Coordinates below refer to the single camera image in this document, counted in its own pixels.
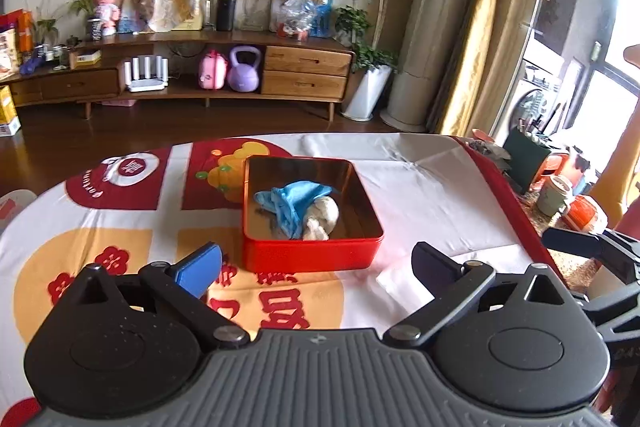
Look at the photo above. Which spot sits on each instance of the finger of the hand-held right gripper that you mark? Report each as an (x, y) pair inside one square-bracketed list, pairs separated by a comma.
[(615, 304), (580, 243)]

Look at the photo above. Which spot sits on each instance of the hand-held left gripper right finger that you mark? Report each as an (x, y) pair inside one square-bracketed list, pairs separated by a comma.
[(434, 264)]

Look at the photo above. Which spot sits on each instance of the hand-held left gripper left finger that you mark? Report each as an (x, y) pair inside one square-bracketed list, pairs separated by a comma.
[(199, 269)]

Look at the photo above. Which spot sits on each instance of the blue satin cloth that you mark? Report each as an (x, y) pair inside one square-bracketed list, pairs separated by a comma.
[(290, 207)]

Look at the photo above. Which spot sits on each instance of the red tin box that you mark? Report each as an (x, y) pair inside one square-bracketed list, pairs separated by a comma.
[(310, 252)]

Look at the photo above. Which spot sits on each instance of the white knitted sock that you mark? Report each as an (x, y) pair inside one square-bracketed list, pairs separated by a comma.
[(322, 219)]

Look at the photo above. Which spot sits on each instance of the printed tablecloth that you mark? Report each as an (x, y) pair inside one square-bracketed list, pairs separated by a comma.
[(440, 197)]

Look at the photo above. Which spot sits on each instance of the dark green box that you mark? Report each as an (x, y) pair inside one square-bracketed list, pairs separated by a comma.
[(525, 159)]

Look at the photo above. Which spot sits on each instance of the washing machine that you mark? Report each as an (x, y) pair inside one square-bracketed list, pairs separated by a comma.
[(532, 107)]

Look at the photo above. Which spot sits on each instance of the pink tray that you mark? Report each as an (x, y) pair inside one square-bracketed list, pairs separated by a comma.
[(119, 103)]

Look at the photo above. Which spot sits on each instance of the white planter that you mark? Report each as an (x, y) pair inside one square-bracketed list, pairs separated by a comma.
[(367, 92)]

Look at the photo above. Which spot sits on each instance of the pink pig bag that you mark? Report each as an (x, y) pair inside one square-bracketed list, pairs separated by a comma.
[(212, 72)]

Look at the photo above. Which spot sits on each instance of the purple kettlebell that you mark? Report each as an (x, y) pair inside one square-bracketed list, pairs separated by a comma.
[(243, 74)]

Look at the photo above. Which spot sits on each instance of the white router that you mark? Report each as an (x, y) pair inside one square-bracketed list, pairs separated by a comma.
[(146, 74)]

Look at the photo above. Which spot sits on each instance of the wooden TV cabinet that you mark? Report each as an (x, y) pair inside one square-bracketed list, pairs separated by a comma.
[(300, 72)]

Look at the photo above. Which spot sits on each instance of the yellow curtain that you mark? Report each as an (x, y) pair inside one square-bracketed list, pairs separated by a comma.
[(495, 32)]

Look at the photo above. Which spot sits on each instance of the small yellow box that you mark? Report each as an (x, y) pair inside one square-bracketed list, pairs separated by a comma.
[(86, 58)]

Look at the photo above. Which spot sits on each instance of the yellow carton box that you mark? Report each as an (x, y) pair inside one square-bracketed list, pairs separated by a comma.
[(7, 114)]

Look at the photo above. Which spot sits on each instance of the black speaker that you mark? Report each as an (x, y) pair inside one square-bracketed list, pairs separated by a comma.
[(225, 14)]

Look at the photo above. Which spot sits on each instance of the tower air conditioner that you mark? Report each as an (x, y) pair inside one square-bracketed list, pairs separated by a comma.
[(435, 7)]

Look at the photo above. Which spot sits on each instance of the blue bottle pack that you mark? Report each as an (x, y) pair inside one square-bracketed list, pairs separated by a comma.
[(322, 22)]

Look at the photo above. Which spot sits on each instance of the clear plastic bag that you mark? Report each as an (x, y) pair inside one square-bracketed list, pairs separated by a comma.
[(297, 14)]

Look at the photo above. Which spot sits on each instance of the pink doll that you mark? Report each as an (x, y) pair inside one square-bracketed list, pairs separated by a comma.
[(107, 4)]

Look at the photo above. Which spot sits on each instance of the potted grass plant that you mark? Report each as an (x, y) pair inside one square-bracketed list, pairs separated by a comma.
[(82, 4)]

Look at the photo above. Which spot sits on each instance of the orange box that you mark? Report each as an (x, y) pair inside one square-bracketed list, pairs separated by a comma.
[(15, 34)]

